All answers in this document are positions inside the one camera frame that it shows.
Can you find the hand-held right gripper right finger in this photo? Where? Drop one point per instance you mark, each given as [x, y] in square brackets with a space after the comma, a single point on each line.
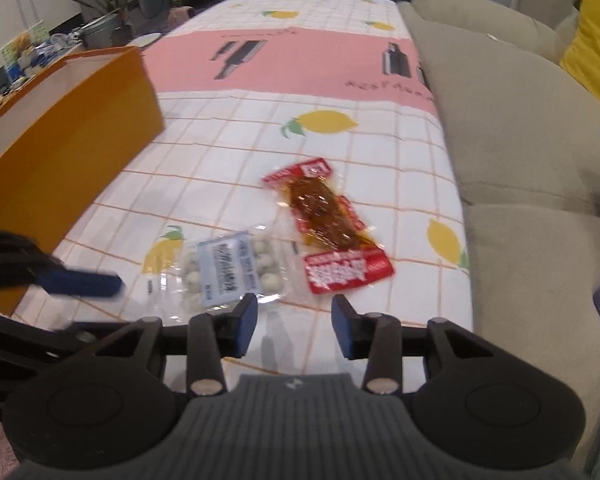
[344, 327]

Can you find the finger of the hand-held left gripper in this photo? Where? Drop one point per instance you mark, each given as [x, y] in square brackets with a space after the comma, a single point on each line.
[40, 327]
[80, 282]

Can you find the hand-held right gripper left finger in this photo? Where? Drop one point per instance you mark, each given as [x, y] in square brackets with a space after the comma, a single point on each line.
[246, 327]

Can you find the clear packet of white balls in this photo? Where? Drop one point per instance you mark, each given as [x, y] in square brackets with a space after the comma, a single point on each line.
[220, 270]

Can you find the red label brown meat packet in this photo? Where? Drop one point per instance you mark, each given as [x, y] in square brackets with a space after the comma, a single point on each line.
[325, 210]

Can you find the orange cardboard box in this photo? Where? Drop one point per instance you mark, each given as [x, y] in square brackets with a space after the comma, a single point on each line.
[80, 150]

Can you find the clutter of bottles and boxes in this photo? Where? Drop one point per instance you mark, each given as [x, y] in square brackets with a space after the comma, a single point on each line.
[30, 60]

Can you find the white plate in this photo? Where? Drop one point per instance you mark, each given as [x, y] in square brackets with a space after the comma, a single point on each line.
[146, 41]

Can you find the grey metal plant pot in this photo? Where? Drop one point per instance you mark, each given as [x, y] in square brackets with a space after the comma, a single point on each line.
[105, 30]

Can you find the beige sofa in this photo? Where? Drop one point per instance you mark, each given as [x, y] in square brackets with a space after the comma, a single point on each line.
[520, 135]

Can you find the pink and white printed tablecloth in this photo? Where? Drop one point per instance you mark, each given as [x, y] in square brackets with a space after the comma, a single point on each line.
[305, 60]

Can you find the yellow cushion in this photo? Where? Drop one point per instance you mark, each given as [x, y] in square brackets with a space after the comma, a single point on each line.
[597, 45]

